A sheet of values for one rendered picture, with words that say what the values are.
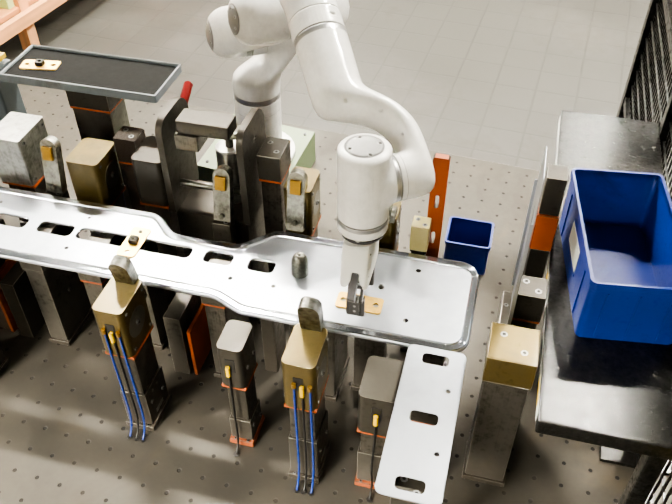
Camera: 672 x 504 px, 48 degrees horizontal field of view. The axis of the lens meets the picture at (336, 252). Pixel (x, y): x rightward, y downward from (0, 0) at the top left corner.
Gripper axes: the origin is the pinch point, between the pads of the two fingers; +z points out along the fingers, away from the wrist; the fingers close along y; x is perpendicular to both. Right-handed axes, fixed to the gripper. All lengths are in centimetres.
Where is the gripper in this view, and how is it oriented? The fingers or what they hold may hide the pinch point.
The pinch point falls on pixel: (360, 293)
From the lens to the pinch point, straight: 136.0
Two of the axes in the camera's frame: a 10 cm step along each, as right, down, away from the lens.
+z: 0.0, 7.4, 6.8
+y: -2.5, 6.6, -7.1
